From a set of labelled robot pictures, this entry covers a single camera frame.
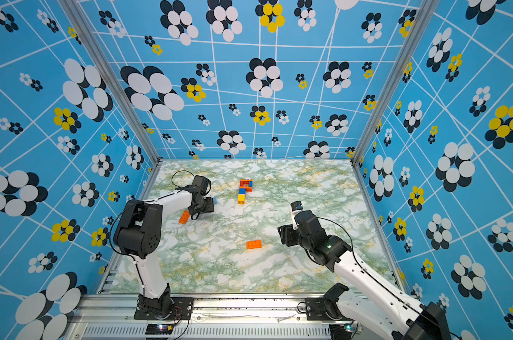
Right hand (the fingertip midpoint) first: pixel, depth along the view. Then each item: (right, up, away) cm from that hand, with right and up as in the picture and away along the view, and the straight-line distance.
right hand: (288, 226), depth 79 cm
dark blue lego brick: (-20, +12, +25) cm, 34 cm away
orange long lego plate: (-14, -10, +9) cm, 19 cm away
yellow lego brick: (-20, +8, +22) cm, 31 cm away
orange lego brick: (-46, 0, +17) cm, 49 cm away
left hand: (-36, +5, +21) cm, 42 cm away
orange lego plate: (-19, +16, +29) cm, 38 cm away
